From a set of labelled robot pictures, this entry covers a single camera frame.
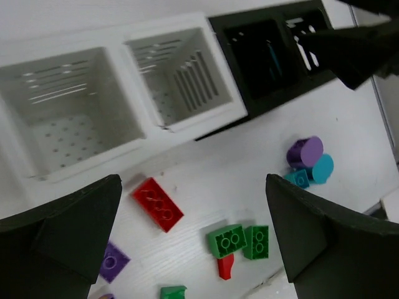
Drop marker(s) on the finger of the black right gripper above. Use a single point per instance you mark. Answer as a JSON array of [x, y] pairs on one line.
[[358, 53]]

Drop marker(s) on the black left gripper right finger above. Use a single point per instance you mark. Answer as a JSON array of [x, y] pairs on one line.
[[330, 251]]

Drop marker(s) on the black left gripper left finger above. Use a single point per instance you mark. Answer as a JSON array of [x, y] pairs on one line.
[[56, 250]]

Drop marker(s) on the teal small lego brick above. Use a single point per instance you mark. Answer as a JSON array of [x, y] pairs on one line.
[[298, 178]]

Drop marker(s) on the teal rounded lego piece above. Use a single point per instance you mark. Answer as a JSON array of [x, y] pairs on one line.
[[322, 169]]

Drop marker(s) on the purple rounded lego piece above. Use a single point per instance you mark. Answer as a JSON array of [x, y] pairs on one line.
[[305, 153]]

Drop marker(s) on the purple rectangular lego brick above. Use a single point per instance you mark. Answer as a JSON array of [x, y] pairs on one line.
[[114, 261]]

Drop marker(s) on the green lego brick middle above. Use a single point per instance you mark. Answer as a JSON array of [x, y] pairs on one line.
[[257, 237]]

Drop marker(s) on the black double bin container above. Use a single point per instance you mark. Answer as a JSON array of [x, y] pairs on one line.
[[262, 50]]

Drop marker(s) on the green curved lego brick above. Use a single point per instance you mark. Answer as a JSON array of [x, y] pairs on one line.
[[226, 240]]

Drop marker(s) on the small red lego piece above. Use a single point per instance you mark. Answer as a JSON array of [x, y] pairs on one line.
[[225, 266]]

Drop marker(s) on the red rectangular lego brick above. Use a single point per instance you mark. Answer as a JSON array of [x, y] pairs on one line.
[[157, 204]]

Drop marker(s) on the small green lego piece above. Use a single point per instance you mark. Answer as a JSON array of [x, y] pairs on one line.
[[173, 292]]

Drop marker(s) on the white double bin container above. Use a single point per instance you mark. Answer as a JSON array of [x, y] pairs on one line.
[[70, 102]]

